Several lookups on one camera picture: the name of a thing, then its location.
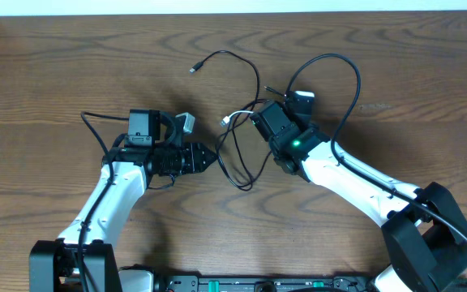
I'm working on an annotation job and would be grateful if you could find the white cable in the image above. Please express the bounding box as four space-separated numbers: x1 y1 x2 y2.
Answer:
220 109 255 127

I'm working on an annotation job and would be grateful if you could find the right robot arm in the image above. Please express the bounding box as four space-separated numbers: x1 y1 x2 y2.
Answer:
251 92 467 291

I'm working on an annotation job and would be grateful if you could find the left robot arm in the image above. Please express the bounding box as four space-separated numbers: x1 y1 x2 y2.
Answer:
29 109 216 291

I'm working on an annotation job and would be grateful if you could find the left camera cable black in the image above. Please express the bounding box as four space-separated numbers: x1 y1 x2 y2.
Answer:
77 111 126 292

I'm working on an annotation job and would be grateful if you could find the camera cable black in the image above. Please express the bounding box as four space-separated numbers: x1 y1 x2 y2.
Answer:
285 53 467 290
77 111 126 292

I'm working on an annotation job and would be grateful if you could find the right camera cable black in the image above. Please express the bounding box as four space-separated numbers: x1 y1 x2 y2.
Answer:
285 53 467 290

